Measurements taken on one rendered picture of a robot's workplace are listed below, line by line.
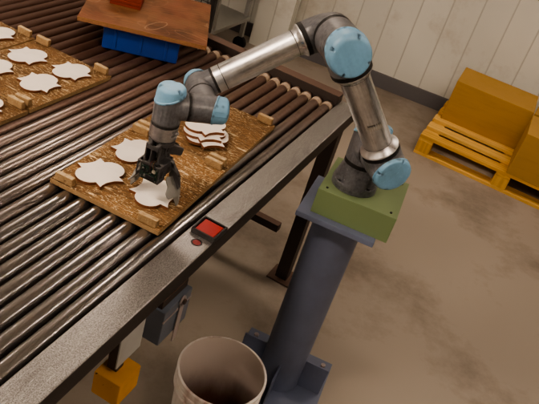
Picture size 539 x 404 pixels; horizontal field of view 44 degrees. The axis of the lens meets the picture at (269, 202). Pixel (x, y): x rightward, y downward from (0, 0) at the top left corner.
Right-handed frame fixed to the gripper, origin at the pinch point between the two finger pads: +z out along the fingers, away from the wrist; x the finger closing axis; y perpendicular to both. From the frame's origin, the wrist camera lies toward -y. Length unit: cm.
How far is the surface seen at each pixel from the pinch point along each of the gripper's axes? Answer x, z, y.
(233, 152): 6.3, 1.1, -39.5
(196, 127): -7.3, -3.4, -36.8
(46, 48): -78, 1, -52
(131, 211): -0.7, 0.4, 10.7
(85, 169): -20.4, -0.7, 4.5
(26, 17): -104, 3, -72
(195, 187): 6.9, 0.7, -12.0
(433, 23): 22, 35, -393
